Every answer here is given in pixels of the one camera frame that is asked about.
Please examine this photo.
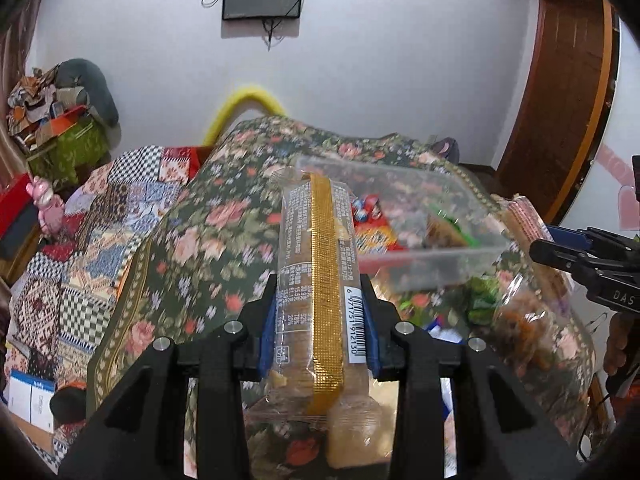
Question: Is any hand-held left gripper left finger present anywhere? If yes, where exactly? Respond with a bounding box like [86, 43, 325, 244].
[57, 273, 279, 480]

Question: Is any gold striped cracker packet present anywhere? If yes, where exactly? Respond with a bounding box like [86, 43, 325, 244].
[244, 167, 397, 472]

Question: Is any pink curtain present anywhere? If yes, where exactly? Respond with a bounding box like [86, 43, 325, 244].
[0, 0, 51, 196]

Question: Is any patchwork quilt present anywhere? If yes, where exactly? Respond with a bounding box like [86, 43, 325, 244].
[5, 144, 201, 461]

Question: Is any brown wooden door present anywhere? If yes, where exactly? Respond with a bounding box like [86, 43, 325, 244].
[492, 0, 621, 223]

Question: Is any round mirror with pink stickers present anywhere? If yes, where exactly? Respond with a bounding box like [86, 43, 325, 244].
[556, 15, 640, 241]

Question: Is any light green snack wrapper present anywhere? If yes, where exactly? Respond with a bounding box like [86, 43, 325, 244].
[462, 274, 503, 325]

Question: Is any pink toy figure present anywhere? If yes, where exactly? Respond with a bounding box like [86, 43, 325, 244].
[26, 177, 66, 237]

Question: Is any small blue snack packet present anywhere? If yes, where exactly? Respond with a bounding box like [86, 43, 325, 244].
[423, 316, 468, 347]

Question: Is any grey plush pillow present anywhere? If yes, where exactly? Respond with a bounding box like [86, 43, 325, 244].
[54, 58, 121, 127]

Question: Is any clear plastic container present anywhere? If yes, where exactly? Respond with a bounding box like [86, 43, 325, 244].
[294, 154, 512, 292]

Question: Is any green snack packet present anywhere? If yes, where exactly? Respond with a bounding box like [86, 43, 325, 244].
[425, 210, 483, 250]

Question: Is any green patterned bag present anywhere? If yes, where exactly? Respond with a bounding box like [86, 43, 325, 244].
[26, 119, 112, 187]

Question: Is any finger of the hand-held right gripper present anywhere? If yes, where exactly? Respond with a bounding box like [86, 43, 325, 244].
[529, 239, 609, 287]
[545, 225, 633, 262]

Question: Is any yellow padded tube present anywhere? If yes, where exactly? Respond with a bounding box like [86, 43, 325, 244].
[202, 85, 285, 147]

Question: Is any person's right hand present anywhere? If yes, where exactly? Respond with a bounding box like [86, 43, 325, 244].
[603, 311, 640, 377]

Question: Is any red box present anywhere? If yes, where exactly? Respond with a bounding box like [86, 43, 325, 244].
[0, 172, 43, 261]

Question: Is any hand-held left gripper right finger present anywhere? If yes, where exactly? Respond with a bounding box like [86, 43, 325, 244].
[360, 273, 584, 480]

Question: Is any red snack packet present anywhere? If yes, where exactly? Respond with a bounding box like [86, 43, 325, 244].
[352, 195, 407, 257]

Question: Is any pile of printed clothes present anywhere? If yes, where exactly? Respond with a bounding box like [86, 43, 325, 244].
[6, 67, 96, 153]

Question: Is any clear bag of fried snacks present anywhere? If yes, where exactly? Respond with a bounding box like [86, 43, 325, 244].
[470, 258, 597, 413]

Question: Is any dark floral blanket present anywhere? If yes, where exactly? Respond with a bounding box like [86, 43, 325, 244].
[86, 116, 601, 480]

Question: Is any white and blue carton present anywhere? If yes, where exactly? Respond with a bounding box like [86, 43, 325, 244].
[6, 369, 57, 435]

